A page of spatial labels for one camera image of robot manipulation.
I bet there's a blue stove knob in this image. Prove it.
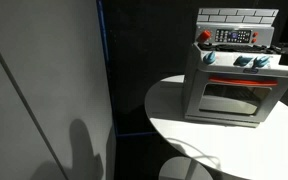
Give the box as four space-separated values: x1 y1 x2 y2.
253 55 271 69
233 55 254 68
202 50 218 66

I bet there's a black stove keypad panel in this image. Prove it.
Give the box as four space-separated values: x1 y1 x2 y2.
214 28 253 45

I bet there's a red round stove knob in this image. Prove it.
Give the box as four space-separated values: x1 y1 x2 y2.
197 29 213 44

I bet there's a grey toy stove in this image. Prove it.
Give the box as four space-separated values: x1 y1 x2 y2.
182 7 288 128

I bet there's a grey oven door with window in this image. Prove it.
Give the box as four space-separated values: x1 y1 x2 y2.
195 73 286 118

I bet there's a round white table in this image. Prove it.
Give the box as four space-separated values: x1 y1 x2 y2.
144 74 288 180

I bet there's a white round table base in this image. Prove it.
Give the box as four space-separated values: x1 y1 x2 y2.
158 156 215 180

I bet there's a red oven door handle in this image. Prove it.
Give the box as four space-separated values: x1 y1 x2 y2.
208 75 279 88

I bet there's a blue frame strip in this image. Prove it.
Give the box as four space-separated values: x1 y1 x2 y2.
95 0 159 138

